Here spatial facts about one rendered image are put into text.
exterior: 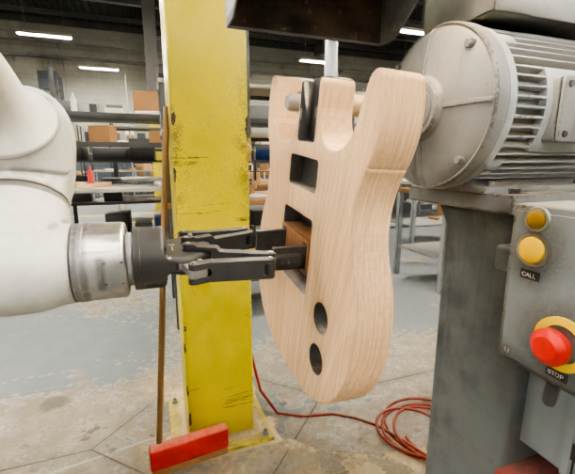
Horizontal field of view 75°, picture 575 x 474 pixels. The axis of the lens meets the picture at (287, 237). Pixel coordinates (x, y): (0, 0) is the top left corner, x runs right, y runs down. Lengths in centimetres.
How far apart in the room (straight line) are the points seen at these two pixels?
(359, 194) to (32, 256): 32
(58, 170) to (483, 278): 71
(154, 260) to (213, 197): 99
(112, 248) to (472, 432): 76
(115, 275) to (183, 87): 105
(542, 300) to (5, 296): 56
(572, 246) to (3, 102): 59
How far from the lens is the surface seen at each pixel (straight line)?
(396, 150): 36
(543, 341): 49
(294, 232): 51
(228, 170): 142
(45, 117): 51
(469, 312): 84
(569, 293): 50
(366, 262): 38
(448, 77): 64
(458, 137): 61
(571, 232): 49
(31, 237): 45
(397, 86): 35
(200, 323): 153
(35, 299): 46
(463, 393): 91
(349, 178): 38
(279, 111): 60
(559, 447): 84
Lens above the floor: 117
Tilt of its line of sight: 12 degrees down
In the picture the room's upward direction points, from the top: straight up
